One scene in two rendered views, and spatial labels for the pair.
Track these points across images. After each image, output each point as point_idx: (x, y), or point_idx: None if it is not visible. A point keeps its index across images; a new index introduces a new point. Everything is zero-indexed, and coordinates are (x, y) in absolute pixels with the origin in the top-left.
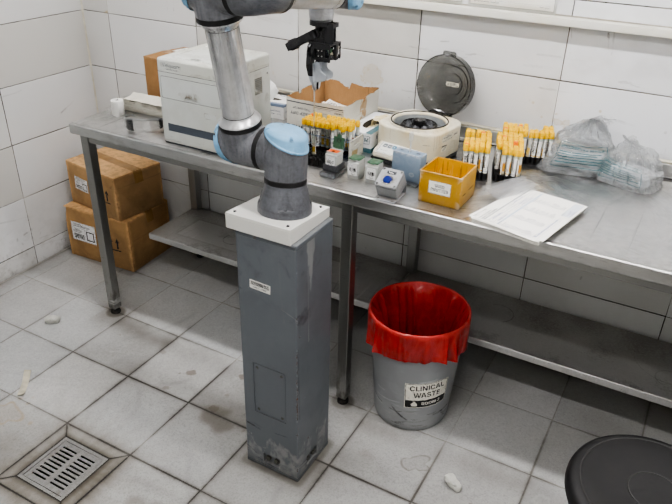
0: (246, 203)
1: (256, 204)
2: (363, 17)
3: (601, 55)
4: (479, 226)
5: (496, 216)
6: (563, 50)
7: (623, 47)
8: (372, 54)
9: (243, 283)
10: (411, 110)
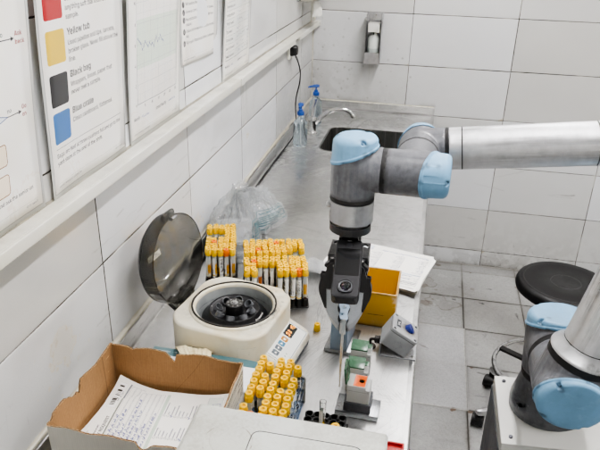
0: (568, 446)
1: (560, 436)
2: (31, 262)
3: (202, 133)
4: (420, 290)
5: (404, 278)
6: (187, 145)
7: (208, 117)
8: (56, 312)
9: None
10: (195, 312)
